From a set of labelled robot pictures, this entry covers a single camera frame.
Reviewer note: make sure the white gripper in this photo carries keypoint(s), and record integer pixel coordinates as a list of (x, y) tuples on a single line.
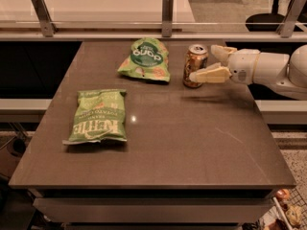
[(244, 66)]

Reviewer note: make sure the orange soda can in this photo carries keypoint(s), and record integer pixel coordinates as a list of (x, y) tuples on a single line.
[(195, 59)]

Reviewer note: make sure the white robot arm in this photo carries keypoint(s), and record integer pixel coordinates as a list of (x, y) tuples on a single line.
[(281, 73)]

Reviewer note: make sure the black office chair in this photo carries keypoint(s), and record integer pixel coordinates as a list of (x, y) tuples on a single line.
[(265, 22)]

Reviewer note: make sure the green round-logo snack bag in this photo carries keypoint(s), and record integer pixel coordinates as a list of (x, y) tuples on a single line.
[(148, 60)]

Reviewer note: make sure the green Kettle chips bag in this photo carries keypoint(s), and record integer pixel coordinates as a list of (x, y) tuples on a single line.
[(100, 116)]

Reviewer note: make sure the glass partition panel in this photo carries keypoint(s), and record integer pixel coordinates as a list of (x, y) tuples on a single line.
[(216, 15)]

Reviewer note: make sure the middle metal glass bracket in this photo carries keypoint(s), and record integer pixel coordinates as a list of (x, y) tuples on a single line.
[(167, 17)]

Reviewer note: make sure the metal glass bracket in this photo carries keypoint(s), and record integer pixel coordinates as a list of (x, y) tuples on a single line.
[(167, 17), (287, 26), (46, 24)]

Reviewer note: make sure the right metal glass bracket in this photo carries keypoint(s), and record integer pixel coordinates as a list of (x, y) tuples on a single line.
[(287, 26)]

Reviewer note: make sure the wire basket with items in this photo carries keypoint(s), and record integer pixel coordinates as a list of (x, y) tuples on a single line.
[(289, 212)]

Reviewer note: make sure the left metal glass bracket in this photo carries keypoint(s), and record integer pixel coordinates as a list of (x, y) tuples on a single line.
[(46, 24)]

